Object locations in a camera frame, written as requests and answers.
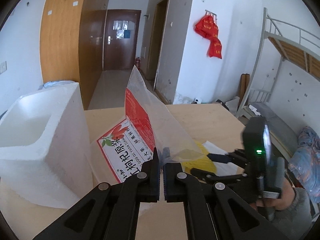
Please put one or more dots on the yellow foam net sleeve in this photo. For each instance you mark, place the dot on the yellow foam net sleeve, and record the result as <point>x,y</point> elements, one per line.
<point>203,163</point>

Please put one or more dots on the dark brown entrance door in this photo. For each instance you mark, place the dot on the dark brown entrance door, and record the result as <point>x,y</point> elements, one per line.
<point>121,35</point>

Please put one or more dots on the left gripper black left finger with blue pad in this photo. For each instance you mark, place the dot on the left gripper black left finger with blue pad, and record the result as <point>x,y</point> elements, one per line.
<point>109,211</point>

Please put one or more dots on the metal bunk bed frame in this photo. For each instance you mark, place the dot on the metal bunk bed frame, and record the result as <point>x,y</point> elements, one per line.
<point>284,85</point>

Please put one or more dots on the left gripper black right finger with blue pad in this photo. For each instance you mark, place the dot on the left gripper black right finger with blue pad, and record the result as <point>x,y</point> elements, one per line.
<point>212,213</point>

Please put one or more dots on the white foam box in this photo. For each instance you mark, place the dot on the white foam box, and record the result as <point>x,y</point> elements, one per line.
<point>44,147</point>

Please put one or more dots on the side doorway frame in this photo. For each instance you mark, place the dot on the side doorway frame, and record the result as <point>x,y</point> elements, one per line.
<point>156,41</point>

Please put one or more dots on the white wall socket pair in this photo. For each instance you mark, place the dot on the white wall socket pair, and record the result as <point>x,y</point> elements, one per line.
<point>3,67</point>

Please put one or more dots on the wooden wardrobe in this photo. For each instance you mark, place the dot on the wooden wardrobe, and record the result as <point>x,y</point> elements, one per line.
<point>71,43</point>

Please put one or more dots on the right hand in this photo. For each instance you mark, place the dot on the right hand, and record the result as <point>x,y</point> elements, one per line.
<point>282,203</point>

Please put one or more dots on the white tissue sheet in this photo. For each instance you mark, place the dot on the white tissue sheet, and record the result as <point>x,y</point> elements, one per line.
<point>224,167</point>

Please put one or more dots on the light blue crumpled sheet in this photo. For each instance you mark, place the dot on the light blue crumpled sheet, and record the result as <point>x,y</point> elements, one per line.
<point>51,84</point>

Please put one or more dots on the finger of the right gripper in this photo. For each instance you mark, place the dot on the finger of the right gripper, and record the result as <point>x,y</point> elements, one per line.
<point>224,158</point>
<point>211,178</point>

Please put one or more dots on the grey sleeve forearm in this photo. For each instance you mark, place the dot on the grey sleeve forearm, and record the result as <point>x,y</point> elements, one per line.
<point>294,221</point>

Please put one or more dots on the red fire extinguisher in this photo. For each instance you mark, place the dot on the red fire extinguisher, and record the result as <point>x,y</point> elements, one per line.
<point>138,62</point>

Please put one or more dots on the red white printed plastic bag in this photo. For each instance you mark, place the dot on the red white printed plastic bag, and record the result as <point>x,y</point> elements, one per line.
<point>147,130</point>

